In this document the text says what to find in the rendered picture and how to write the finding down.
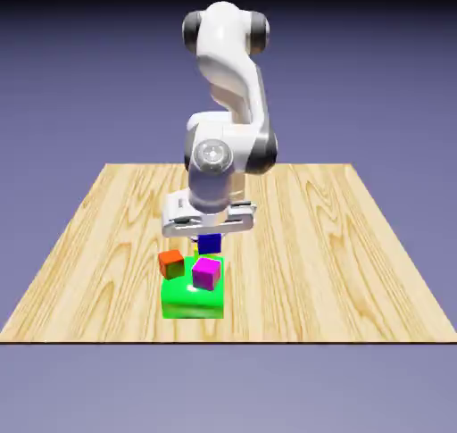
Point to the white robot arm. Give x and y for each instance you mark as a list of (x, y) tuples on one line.
[(228, 83)]

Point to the small magenta cube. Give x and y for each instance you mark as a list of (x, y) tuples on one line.
[(206, 274)]

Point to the large green box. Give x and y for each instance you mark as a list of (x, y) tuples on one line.
[(192, 301)]

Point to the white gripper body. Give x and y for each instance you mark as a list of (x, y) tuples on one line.
[(178, 211)]

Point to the small yellow cube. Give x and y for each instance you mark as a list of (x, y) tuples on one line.
[(195, 253)]

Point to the small blue cube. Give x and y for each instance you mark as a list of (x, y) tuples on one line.
[(210, 243)]

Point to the small orange cube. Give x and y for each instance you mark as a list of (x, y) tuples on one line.
[(171, 263)]

